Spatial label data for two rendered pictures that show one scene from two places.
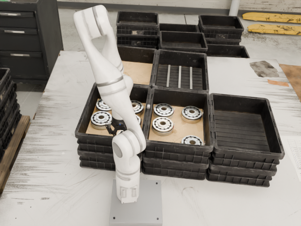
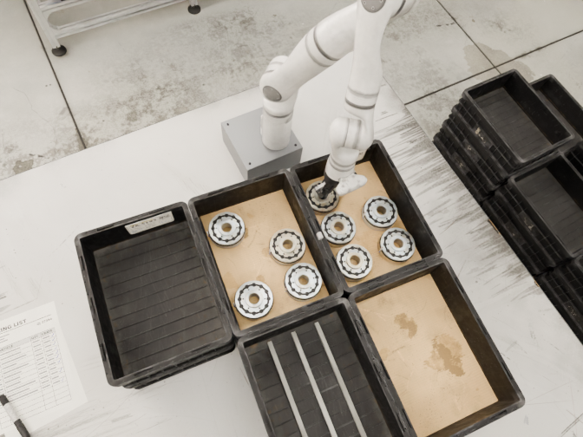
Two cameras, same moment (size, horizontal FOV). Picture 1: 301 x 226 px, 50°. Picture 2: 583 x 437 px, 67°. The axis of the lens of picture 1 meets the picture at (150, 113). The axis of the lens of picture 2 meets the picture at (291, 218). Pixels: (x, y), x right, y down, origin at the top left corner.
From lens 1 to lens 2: 1.54 m
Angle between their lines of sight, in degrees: 70
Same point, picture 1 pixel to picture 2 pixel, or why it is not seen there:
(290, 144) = (66, 387)
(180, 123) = (265, 275)
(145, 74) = (400, 388)
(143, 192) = (258, 146)
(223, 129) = (188, 300)
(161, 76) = (367, 401)
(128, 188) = not seen: hidden behind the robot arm
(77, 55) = not seen: outside the picture
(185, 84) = (305, 404)
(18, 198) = (390, 115)
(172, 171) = not seen: hidden behind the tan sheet
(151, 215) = (236, 125)
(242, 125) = (157, 327)
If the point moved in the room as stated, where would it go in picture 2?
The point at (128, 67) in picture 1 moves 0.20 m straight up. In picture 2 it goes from (448, 394) to (486, 392)
